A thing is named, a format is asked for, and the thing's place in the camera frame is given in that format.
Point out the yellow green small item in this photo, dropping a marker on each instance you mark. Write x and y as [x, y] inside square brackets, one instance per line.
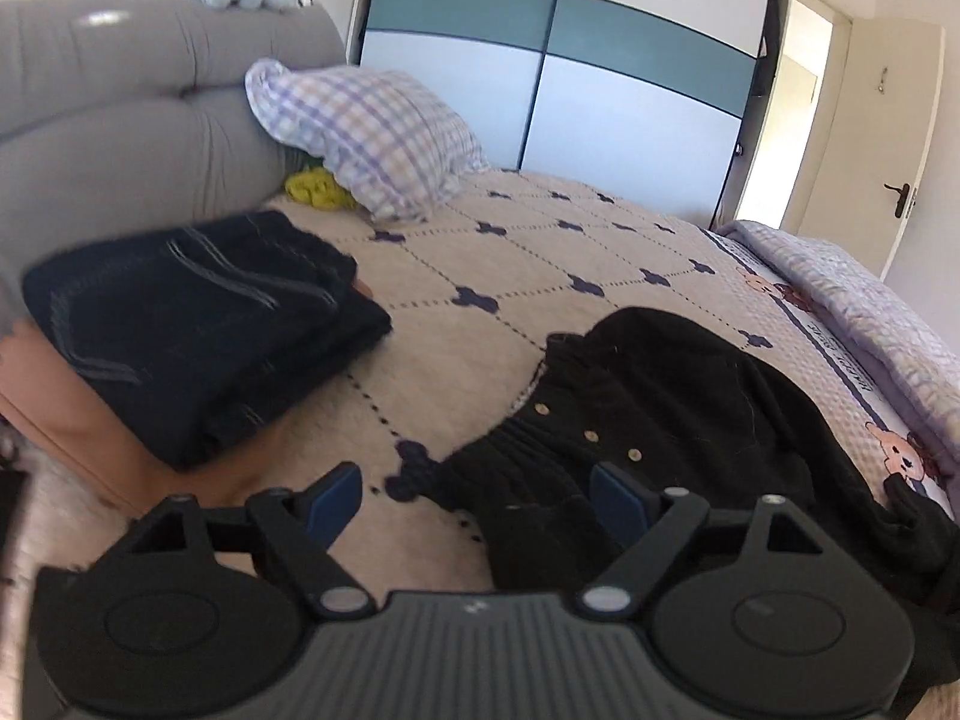
[318, 189]

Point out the beige patterned bedspread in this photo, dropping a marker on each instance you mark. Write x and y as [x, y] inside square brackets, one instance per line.
[474, 295]

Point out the white teal wardrobe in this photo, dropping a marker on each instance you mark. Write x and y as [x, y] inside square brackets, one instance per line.
[641, 98]

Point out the cream door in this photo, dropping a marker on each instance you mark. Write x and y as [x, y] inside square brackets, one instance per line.
[879, 141]

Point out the grey padded headboard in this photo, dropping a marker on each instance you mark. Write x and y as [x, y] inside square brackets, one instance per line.
[122, 116]

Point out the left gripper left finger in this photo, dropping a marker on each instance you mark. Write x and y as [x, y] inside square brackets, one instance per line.
[194, 610]

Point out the plaid pillow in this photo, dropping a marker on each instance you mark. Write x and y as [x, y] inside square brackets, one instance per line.
[395, 146]

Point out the black fleece garment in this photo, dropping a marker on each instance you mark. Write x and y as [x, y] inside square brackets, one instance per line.
[676, 406]

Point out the folded dark navy clothes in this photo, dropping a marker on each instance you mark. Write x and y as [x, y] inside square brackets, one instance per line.
[197, 337]

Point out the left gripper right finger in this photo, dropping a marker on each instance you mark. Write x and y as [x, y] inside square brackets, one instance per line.
[750, 607]

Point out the folded lilac quilt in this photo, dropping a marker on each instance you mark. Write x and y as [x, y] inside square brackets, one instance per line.
[918, 370]

